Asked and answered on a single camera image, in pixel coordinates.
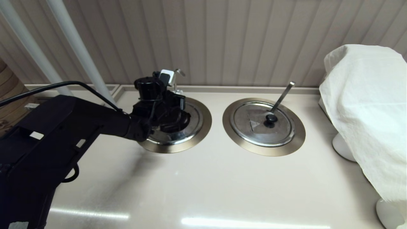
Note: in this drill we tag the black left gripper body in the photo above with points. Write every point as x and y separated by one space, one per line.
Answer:
165 109

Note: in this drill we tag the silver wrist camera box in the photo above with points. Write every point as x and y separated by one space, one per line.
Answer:
167 74

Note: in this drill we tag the white cloth cover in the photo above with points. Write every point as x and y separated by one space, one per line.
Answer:
365 111

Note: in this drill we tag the white rounded stand base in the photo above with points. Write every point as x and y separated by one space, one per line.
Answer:
341 149
388 216

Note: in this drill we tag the right steel pot lid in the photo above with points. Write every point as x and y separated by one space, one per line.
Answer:
262 144

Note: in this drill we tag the grey framed recessed tray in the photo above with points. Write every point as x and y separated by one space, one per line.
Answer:
31 106

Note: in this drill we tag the hinged steel lid black knob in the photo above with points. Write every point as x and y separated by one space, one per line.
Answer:
254 131

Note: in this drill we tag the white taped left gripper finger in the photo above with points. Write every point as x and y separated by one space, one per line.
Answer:
179 92

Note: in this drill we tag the white round pole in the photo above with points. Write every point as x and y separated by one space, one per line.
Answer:
28 41
73 35

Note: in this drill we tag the brown wooden steamer stack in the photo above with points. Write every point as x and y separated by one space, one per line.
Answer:
12 92

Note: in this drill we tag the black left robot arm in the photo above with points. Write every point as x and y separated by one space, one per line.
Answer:
63 133

